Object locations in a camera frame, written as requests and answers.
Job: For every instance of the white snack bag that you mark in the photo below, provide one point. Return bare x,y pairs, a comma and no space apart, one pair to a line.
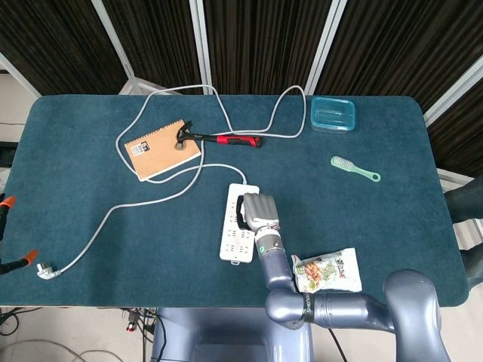
328,271

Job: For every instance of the clear container with teal lid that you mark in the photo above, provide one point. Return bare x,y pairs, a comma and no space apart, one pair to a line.
334,113

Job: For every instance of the mint green brush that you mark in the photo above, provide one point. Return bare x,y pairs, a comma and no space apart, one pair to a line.
341,163

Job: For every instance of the brown kraft spiral notebook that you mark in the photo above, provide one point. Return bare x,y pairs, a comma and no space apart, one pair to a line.
162,154

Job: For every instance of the blue-grey robot torso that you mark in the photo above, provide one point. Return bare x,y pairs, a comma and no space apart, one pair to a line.
226,332

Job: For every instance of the white power strip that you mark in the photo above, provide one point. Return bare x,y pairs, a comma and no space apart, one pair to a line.
235,241

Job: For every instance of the black and red claw hammer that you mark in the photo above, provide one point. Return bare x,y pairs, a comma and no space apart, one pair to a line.
237,140

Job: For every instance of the white plug adapter cube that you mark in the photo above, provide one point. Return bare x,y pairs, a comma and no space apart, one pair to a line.
243,216

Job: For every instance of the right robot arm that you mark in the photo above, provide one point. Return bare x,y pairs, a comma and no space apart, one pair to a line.
339,311

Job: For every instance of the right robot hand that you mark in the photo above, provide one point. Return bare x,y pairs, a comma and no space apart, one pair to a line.
260,209

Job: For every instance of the dark grey stand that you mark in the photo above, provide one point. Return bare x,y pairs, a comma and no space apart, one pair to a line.
466,200

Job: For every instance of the white partition frame post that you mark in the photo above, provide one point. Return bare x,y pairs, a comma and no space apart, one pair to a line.
19,73
453,90
200,37
113,37
324,45

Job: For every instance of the orange and black clamp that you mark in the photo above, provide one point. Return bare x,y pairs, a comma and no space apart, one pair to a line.
7,203

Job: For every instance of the teal table cloth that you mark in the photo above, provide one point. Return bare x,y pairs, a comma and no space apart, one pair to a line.
151,245

